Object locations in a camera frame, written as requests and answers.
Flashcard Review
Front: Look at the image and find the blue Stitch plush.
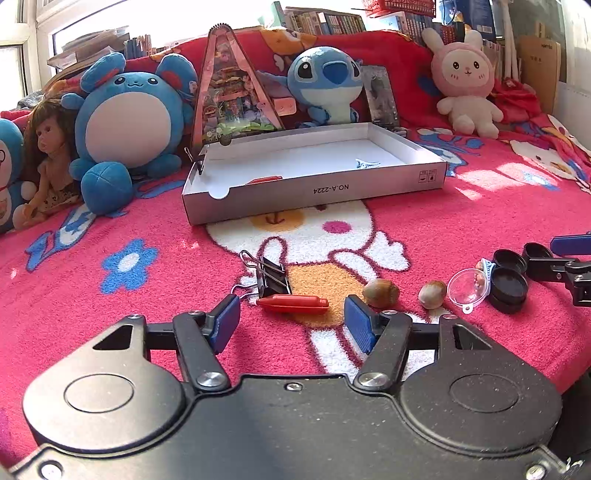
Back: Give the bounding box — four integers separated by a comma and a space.
257, 46, 363, 128

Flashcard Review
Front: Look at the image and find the brown cardboard board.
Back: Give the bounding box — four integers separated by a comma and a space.
517, 20, 562, 114

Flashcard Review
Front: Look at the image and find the black binder clip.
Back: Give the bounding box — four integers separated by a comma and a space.
230, 250, 291, 299

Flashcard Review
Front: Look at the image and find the brown walnut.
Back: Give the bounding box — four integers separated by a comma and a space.
362, 278, 400, 310

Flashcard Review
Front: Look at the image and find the blue paper bag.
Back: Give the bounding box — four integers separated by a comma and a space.
437, 0, 496, 42

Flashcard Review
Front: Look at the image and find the stack of papers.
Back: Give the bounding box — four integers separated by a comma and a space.
47, 27, 156, 72

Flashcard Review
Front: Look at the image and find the pink bunny plush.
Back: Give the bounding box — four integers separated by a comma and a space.
422, 28, 504, 139

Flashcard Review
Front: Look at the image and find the blue hair clip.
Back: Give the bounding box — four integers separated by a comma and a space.
356, 159, 381, 169

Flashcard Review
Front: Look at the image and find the white cardboard box tray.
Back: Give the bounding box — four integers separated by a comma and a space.
182, 123, 448, 225

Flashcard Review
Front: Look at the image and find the row of books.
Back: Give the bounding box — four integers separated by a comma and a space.
260, 1, 466, 44

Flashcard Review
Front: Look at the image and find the pale brown nut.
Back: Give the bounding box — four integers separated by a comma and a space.
418, 280, 447, 310

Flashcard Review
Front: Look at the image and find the brown haired doll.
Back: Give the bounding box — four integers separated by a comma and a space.
13, 97, 81, 230

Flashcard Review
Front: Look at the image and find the black smartphone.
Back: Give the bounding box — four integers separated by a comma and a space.
362, 65, 400, 131

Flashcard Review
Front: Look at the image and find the black round lid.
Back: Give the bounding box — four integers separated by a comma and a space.
493, 249, 527, 275
522, 242, 555, 282
487, 267, 529, 314

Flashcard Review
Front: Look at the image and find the clear plastic dome cap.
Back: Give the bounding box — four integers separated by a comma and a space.
447, 268, 490, 315

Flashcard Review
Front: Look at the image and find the blue Doraemon plush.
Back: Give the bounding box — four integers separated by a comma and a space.
0, 119, 37, 234

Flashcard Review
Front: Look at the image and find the binder clip on box edge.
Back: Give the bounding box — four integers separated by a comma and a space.
184, 147, 207, 175

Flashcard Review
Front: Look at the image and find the round blue mouse plush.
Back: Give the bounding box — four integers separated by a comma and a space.
60, 52, 198, 216

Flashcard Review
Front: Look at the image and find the pink triangular miniature house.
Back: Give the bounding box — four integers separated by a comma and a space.
191, 24, 297, 150

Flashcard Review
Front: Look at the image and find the red plastic basket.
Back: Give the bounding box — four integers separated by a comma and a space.
363, 0, 436, 18

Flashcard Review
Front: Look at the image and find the red cartoon blanket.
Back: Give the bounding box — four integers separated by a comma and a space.
0, 27, 591, 467

